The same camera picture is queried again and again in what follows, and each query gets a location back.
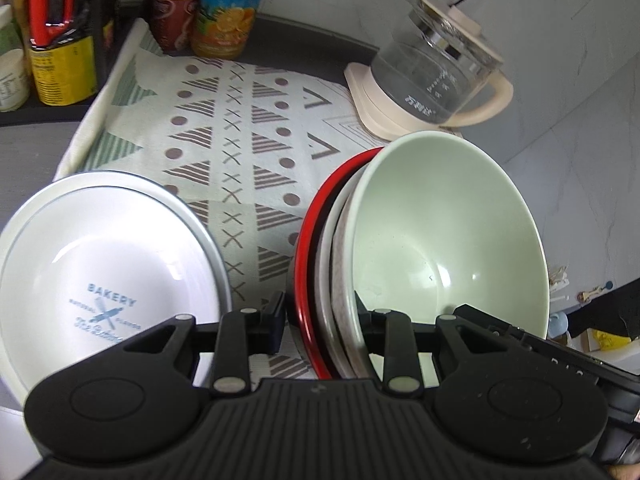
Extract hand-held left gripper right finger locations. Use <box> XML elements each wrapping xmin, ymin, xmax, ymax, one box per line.
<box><xmin>354</xmin><ymin>290</ymin><xmax>497</xmax><ymax>395</ymax></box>

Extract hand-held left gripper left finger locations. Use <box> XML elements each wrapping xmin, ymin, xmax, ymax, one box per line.
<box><xmin>120</xmin><ymin>291</ymin><xmax>289</xmax><ymax>395</ymax></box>

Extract speckled grey bowl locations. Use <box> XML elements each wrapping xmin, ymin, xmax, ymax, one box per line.
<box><xmin>317</xmin><ymin>166</ymin><xmax>382</xmax><ymax>381</ymax></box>

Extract red and black bowl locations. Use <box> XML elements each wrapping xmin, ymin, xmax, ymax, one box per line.
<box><xmin>287</xmin><ymin>146</ymin><xmax>387</xmax><ymax>382</ymax></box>

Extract white bowl with script print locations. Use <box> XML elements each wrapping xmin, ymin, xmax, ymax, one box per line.
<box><xmin>0</xmin><ymin>170</ymin><xmax>235</xmax><ymax>406</ymax></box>

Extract pale green bowl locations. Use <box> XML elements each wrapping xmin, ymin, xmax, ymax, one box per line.
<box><xmin>351</xmin><ymin>130</ymin><xmax>551</xmax><ymax>381</ymax></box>

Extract yellow packet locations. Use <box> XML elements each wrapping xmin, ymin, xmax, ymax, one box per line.
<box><xmin>584</xmin><ymin>327</ymin><xmax>632</xmax><ymax>352</ymax></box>

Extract light blue cap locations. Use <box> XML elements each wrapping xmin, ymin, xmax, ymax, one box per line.
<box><xmin>547</xmin><ymin>312</ymin><xmax>571</xmax><ymax>342</ymax></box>

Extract patterned table mat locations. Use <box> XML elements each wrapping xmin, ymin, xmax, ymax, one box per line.
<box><xmin>52</xmin><ymin>17</ymin><xmax>391</xmax><ymax>382</ymax></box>

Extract cream kettle base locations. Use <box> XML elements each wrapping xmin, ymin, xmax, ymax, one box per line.
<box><xmin>344</xmin><ymin>61</ymin><xmax>463</xmax><ymax>143</ymax></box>

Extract glass kettle with cream lid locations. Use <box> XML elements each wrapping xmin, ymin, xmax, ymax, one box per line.
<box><xmin>370</xmin><ymin>0</ymin><xmax>515</xmax><ymax>128</ymax></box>

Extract orange juice bottle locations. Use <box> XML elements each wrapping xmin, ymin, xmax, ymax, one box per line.
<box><xmin>190</xmin><ymin>0</ymin><xmax>279</xmax><ymax>59</ymax></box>

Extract red drink can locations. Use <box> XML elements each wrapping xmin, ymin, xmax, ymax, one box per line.
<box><xmin>149</xmin><ymin>0</ymin><xmax>202</xmax><ymax>54</ymax></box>

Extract white labelled jar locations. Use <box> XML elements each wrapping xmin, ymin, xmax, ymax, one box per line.
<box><xmin>0</xmin><ymin>5</ymin><xmax>32</xmax><ymax>113</ymax></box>

